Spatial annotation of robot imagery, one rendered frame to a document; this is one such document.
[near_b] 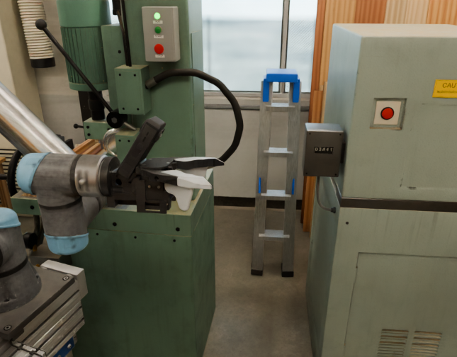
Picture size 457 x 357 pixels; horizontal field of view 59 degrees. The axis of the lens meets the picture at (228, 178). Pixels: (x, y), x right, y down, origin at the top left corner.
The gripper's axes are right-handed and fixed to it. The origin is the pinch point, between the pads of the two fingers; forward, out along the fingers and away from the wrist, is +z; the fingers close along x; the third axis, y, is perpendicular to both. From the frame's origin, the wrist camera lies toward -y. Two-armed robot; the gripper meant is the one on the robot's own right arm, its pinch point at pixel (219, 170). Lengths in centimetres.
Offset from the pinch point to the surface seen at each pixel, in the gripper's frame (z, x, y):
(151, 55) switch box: -30, -64, -19
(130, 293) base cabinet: -45, -73, 72
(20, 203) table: -73, -53, 29
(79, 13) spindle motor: -57, -72, -32
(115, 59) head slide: -47, -75, -18
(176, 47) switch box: -22, -65, -22
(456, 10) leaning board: 112, -200, -48
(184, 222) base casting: -21, -67, 38
